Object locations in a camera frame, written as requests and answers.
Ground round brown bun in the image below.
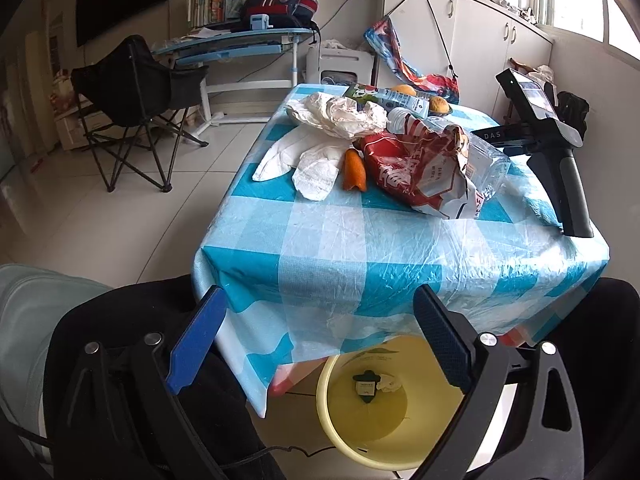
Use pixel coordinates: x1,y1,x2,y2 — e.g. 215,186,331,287
428,96,451,116

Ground white plastic stool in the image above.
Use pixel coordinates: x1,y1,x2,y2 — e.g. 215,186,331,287
304,39,374,86

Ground milk carton box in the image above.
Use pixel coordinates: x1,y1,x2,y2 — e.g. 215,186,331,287
344,84,430,118

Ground white storage cabinet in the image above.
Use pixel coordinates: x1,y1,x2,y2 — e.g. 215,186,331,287
378,0,553,122

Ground colourful hanging bag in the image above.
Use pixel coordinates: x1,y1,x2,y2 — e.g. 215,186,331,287
363,15,460,104

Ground green plush toy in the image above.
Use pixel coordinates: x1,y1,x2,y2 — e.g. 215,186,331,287
352,370,381,404

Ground white plastic bag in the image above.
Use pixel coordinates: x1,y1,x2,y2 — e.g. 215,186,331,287
286,92,387,141

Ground white tissue ball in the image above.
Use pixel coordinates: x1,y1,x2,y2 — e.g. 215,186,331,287
376,374,401,393

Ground row of books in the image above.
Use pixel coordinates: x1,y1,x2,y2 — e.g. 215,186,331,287
186,0,245,28

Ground black clothes on chair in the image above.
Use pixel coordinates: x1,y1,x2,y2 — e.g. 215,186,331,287
555,91,590,139

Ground yellow mango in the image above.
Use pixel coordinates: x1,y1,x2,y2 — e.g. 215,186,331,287
392,84,416,96

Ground white paper towel sheet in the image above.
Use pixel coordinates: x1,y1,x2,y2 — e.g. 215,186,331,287
252,125,352,202

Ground blue checkered tablecloth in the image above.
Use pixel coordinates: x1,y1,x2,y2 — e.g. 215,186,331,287
192,82,612,418

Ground orange peel piece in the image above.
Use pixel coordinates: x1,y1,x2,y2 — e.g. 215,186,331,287
342,148,367,193

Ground dark striped backpack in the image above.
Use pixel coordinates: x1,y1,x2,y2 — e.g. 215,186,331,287
241,0,319,29

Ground yellow plastic trash bin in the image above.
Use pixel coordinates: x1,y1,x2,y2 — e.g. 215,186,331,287
316,336,463,471

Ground clear plastic bottle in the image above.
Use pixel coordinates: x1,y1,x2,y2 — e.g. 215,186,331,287
424,115,512,201

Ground blue study desk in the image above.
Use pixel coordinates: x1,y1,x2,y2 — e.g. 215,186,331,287
152,28,320,136

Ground red snack bag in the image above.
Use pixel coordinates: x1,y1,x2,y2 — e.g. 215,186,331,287
360,113,484,220

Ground person's black trouser leg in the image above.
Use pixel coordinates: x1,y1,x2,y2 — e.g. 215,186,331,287
46,276,282,479

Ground black folding camp chair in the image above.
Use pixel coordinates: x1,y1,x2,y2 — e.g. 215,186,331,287
70,35,208,193

